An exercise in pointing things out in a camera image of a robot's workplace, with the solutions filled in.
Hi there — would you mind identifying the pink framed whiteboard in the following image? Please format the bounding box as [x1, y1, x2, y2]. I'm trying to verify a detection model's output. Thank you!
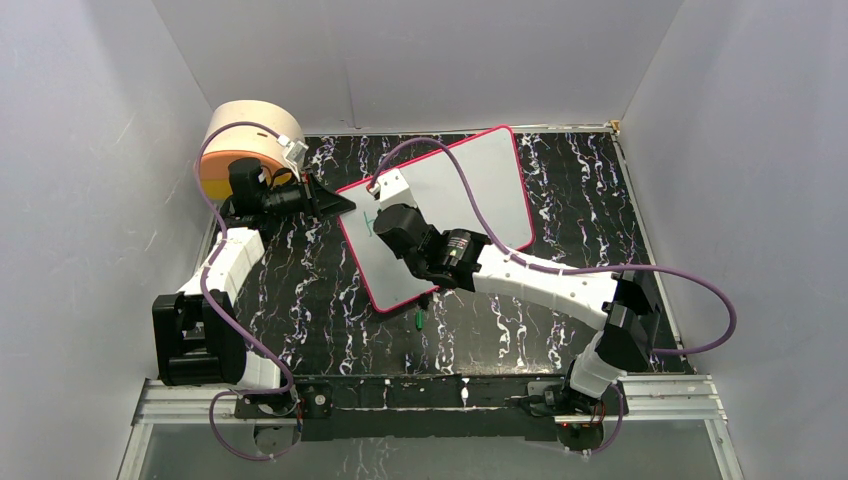
[338, 126, 535, 313]

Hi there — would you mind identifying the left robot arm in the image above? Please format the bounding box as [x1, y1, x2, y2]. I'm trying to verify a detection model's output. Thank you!
[152, 157, 356, 416]

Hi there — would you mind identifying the purple cable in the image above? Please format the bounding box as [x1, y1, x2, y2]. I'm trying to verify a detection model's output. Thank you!
[193, 121, 296, 462]
[368, 137, 738, 358]

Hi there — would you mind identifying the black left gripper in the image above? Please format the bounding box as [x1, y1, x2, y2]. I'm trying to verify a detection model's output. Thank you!
[263, 169, 357, 226]

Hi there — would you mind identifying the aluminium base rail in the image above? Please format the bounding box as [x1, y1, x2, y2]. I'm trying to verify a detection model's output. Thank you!
[119, 373, 743, 479]

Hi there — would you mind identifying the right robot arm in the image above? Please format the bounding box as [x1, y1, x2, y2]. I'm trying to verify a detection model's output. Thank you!
[373, 205, 661, 417]

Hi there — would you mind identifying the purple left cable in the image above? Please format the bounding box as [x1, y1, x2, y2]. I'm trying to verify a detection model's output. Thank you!
[193, 121, 296, 462]

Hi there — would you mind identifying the green marker cap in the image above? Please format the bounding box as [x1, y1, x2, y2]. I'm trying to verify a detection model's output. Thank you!
[415, 309, 427, 331]

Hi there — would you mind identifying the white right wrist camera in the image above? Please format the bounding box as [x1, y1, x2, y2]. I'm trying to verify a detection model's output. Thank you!
[366, 168, 418, 211]

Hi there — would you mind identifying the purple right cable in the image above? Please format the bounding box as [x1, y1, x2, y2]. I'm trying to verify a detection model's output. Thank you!
[368, 137, 738, 358]

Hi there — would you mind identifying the beige cylindrical drawer box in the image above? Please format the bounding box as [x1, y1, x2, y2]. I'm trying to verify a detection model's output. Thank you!
[199, 100, 306, 201]

